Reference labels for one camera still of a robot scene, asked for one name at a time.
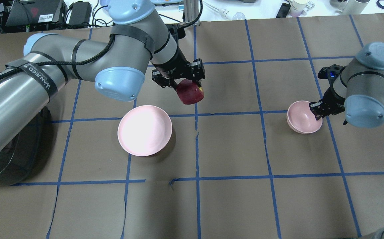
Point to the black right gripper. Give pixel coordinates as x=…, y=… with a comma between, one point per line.
x=333, y=100

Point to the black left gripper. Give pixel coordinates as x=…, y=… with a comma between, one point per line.
x=173, y=62

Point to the red apple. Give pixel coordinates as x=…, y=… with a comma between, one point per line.
x=189, y=92

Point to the pink bowl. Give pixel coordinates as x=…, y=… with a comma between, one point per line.
x=300, y=118

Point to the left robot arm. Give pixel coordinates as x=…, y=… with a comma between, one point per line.
x=139, y=37

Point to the pink plate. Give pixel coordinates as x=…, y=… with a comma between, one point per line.
x=144, y=130

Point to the white light bulb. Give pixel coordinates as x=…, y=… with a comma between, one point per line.
x=230, y=15

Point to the black power adapter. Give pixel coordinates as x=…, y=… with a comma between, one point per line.
x=80, y=13

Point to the dark grey rice cooker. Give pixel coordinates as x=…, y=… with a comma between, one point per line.
x=9, y=156

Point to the aluminium frame post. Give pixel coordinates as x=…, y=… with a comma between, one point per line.
x=191, y=10

